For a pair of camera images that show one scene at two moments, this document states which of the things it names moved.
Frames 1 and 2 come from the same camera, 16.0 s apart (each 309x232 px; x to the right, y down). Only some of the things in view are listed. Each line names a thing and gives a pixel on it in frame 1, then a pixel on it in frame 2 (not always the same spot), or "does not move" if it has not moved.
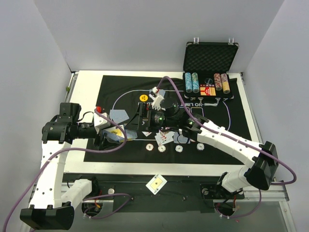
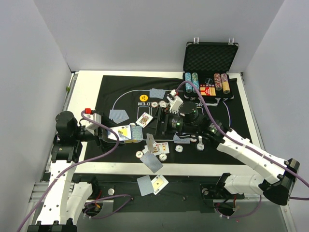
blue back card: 178,138 does not move
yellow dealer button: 143,97 does not move
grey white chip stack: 161,148 -> 162,157
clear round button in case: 208,80 does not move
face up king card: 163,137 -> 161,148
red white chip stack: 149,147 -> 139,154
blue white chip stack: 178,148 does not move
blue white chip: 200,147 does not move
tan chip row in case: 226,87 does not move
